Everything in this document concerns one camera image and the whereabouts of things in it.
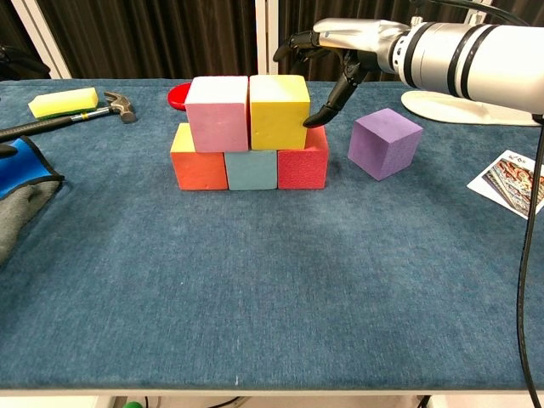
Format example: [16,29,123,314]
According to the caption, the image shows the blue and grey cloth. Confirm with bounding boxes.
[0,135,66,273]

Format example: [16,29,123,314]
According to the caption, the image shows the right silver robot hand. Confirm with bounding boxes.
[273,17,412,128]

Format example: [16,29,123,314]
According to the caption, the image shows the pink foam cube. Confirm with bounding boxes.
[184,76,250,153]

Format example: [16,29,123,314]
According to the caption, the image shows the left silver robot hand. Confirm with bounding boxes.
[0,45,52,159]

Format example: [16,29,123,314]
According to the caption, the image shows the red foam cube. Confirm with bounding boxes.
[276,122,330,190]

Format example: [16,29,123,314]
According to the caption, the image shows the yellow foam cube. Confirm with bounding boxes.
[248,75,311,151]

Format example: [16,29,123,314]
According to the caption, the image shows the purple foam cube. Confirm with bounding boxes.
[347,107,424,182]

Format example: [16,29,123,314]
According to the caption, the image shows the claw hammer black handle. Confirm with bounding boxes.
[0,91,137,144]

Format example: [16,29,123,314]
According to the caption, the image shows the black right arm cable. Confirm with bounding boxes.
[407,0,544,408]

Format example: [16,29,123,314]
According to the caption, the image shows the printed picture card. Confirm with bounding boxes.
[466,149,544,222]

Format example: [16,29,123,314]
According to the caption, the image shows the red round disc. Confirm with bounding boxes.
[167,82,193,113]

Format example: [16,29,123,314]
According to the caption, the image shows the orange foam cube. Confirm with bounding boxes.
[170,122,230,191]

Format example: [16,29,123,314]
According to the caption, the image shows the yellow sponge block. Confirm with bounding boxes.
[27,87,99,120]

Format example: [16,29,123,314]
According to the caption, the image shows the white metal frame post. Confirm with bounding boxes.
[10,0,71,81]
[254,0,281,82]
[466,0,494,25]

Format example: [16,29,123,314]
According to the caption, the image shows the dark blue table mat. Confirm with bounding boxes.
[0,78,544,391]

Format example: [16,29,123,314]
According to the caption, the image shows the light blue foam cube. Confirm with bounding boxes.
[224,149,280,191]

